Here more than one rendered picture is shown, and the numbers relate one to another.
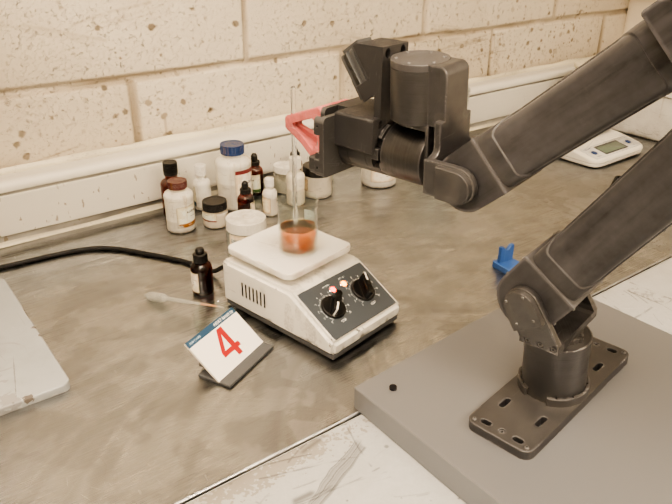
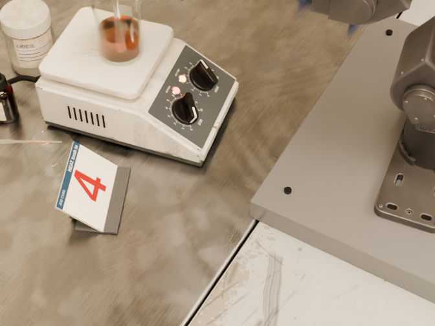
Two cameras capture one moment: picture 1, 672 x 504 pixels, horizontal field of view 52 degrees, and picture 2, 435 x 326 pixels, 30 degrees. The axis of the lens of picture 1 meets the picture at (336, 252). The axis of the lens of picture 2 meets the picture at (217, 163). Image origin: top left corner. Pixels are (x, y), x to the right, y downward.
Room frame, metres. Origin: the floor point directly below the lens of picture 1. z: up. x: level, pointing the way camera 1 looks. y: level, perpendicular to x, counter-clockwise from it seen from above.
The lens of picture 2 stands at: (0.12, 0.22, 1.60)
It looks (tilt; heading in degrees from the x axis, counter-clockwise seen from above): 50 degrees down; 337
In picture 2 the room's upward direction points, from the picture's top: 1 degrees clockwise
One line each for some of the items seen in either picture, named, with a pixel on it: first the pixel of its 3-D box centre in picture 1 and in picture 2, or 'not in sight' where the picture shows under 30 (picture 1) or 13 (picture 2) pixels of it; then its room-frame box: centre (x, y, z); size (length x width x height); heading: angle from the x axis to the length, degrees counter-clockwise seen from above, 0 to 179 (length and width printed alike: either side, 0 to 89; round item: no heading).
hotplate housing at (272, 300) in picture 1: (304, 283); (131, 84); (0.78, 0.04, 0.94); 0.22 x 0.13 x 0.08; 48
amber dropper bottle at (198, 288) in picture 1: (201, 269); (0, 94); (0.83, 0.19, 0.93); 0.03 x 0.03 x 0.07
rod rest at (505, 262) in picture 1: (524, 266); not in sight; (0.87, -0.27, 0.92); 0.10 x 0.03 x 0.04; 32
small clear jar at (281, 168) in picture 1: (285, 177); not in sight; (1.21, 0.10, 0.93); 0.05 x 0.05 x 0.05
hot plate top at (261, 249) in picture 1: (289, 248); (107, 50); (0.80, 0.06, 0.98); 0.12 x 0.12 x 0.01; 48
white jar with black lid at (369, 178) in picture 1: (379, 165); not in sight; (1.25, -0.08, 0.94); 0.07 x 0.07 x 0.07
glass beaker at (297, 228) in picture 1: (297, 224); (118, 28); (0.78, 0.05, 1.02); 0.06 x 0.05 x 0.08; 173
